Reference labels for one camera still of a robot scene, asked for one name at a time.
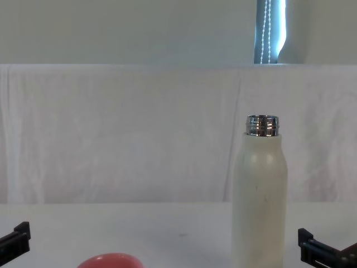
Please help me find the cream vacuum bottle steel neck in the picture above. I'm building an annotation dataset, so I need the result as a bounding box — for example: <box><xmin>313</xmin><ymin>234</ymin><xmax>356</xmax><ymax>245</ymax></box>
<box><xmin>231</xmin><ymin>113</ymin><xmax>288</xmax><ymax>268</ymax></box>

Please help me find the pink cup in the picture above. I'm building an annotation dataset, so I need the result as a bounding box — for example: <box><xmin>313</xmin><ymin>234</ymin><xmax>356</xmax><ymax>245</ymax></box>
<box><xmin>75</xmin><ymin>252</ymin><xmax>147</xmax><ymax>268</ymax></box>

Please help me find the white table cloth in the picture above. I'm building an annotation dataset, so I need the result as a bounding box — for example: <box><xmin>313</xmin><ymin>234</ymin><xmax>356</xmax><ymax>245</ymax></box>
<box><xmin>0</xmin><ymin>201</ymin><xmax>357</xmax><ymax>268</ymax></box>

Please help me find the white draped backdrop cloth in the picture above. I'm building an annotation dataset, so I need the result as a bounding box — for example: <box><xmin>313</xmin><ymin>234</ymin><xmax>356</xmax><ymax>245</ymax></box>
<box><xmin>0</xmin><ymin>63</ymin><xmax>357</xmax><ymax>204</ymax></box>

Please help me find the white curtain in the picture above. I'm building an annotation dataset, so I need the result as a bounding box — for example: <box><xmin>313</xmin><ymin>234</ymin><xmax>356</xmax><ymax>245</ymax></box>
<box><xmin>0</xmin><ymin>0</ymin><xmax>357</xmax><ymax>66</ymax></box>

